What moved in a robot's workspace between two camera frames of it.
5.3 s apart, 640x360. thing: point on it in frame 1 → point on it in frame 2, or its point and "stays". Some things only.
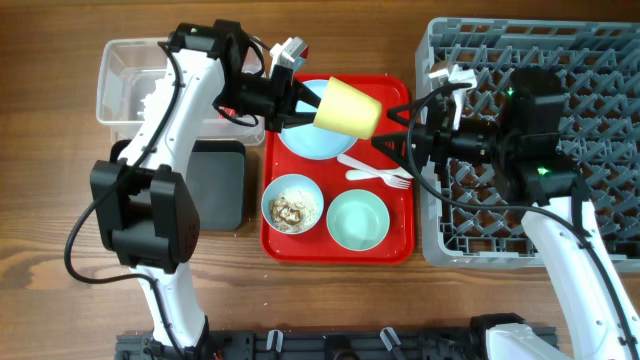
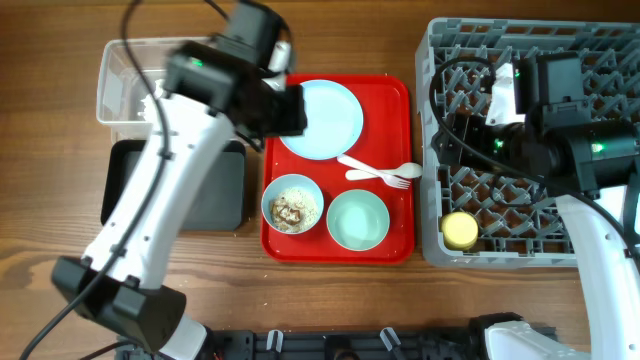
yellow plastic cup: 347,110 → 460,231
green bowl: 358,220 stays
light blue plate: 313,141 stays
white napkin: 156,103 stays
